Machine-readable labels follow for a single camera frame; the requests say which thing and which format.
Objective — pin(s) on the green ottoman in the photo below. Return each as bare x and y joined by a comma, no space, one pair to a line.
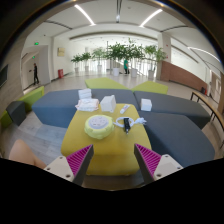
150,87
105,83

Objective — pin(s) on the wooden shelf unit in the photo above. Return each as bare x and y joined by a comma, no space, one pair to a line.
220,93

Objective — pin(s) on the large white box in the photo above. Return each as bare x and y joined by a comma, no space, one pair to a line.
108,103

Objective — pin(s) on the small white cube box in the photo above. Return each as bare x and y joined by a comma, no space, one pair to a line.
146,104

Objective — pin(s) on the red bin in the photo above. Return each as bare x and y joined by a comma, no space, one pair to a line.
60,73

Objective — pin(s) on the wooden bench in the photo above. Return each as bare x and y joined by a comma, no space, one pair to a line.
211,111

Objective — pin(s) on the person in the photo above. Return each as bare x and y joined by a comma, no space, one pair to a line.
126,66
23,155
35,73

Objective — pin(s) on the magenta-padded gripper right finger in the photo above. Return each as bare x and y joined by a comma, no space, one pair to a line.
166,166

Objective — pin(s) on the green exit sign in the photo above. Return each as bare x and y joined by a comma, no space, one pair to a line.
36,43

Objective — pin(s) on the long grey sofa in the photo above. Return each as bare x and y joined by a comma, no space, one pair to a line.
53,108

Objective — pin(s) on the yellow ottoman table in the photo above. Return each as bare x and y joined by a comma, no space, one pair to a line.
106,150

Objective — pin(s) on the grey sofa with cube box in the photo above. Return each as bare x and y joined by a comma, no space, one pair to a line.
176,106

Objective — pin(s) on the ceiling strip lights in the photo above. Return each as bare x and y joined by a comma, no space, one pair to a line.
85,15

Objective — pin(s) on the round yellow power strip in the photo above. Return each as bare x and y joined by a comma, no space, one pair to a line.
99,126

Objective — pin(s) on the wide grey sofa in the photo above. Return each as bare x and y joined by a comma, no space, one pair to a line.
180,140

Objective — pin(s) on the white tube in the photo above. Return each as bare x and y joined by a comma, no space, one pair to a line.
125,109

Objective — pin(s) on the framed wall picture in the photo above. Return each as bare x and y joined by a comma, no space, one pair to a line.
61,51

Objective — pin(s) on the dark grey seat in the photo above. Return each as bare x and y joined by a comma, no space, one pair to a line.
16,112

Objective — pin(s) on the white tissue pack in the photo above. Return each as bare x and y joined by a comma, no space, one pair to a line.
87,104

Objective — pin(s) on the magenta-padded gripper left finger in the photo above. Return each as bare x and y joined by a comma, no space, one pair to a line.
60,166

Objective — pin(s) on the row of potted plants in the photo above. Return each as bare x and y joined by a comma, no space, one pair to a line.
116,53

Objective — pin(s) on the green bench seat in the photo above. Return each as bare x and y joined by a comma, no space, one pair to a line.
31,98

